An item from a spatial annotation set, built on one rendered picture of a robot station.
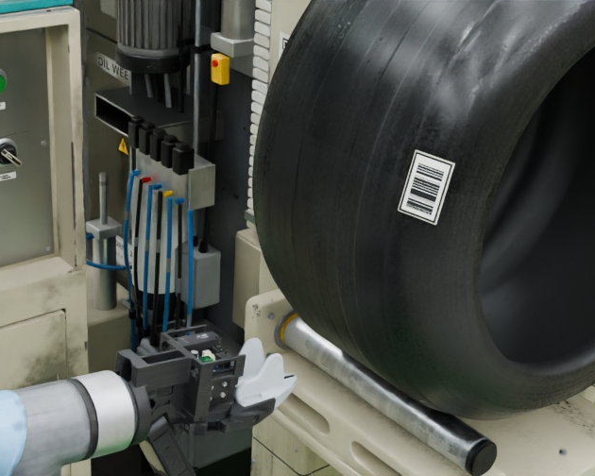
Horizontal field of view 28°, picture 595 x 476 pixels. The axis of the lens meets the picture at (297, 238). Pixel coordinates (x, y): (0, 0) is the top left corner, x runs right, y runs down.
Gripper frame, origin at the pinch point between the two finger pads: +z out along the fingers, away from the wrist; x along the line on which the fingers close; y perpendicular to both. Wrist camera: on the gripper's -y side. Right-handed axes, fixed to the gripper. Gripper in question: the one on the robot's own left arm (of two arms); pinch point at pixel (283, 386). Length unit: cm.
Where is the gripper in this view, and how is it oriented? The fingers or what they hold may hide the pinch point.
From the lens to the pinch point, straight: 124.1
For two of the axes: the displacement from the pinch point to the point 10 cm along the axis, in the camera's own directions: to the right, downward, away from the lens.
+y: 1.5, -9.2, -3.6
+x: -6.2, -3.7, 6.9
